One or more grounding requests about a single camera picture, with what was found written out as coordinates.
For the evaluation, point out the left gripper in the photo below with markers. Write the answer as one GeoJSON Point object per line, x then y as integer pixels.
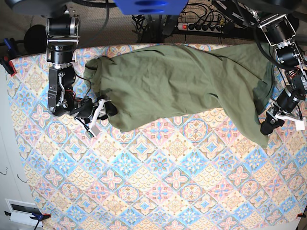
{"type": "Point", "coordinates": [276, 116]}

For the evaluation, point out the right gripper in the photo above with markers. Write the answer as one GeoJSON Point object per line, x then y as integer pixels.
{"type": "Point", "coordinates": [87, 112]}

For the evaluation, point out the olive green t-shirt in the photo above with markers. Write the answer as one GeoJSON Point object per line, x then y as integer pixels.
{"type": "Point", "coordinates": [168, 80]}

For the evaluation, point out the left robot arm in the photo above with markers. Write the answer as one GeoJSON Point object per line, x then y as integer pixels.
{"type": "Point", "coordinates": [274, 36]}

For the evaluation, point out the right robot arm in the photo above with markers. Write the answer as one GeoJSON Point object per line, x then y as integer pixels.
{"type": "Point", "coordinates": [62, 30]}

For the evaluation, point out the patterned tablecloth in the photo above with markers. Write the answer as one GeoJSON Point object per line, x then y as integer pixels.
{"type": "Point", "coordinates": [193, 172]}

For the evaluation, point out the red clamp lower right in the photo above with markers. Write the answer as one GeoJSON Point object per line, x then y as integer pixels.
{"type": "Point", "coordinates": [301, 215]}

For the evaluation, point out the black round stool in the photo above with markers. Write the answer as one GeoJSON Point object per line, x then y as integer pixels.
{"type": "Point", "coordinates": [35, 39]}

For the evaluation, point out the white power strip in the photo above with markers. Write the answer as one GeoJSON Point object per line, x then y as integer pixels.
{"type": "Point", "coordinates": [199, 27]}

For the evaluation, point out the blue red clamp upper left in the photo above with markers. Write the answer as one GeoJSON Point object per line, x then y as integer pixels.
{"type": "Point", "coordinates": [6, 60]}

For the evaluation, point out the blue red clamp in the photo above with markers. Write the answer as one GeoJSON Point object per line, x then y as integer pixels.
{"type": "Point", "coordinates": [39, 217]}
{"type": "Point", "coordinates": [6, 60]}

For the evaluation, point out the blue red clamp lower left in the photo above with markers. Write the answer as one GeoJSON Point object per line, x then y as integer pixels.
{"type": "Point", "coordinates": [39, 217]}

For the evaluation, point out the white floor outlet box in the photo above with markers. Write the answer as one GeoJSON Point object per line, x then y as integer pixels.
{"type": "Point", "coordinates": [20, 206]}

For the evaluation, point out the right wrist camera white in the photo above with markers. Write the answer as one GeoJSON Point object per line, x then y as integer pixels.
{"type": "Point", "coordinates": [92, 132]}

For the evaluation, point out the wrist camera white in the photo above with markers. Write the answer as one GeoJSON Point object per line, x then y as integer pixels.
{"type": "Point", "coordinates": [300, 125]}
{"type": "Point", "coordinates": [92, 132]}

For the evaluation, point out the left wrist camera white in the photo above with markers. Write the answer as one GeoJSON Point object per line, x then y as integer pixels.
{"type": "Point", "coordinates": [300, 125]}

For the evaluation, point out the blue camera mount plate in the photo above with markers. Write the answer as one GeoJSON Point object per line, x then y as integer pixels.
{"type": "Point", "coordinates": [147, 7]}

